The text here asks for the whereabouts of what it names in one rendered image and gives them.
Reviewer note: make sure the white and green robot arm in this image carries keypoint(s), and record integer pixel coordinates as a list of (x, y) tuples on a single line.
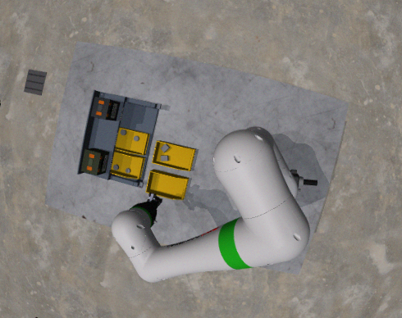
[(272, 227)]

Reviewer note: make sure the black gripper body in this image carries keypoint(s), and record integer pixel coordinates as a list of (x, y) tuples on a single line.
[(151, 204)]

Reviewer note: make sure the dark blue-grey metal shelf rack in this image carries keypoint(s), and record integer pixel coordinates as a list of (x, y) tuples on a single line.
[(102, 134)]

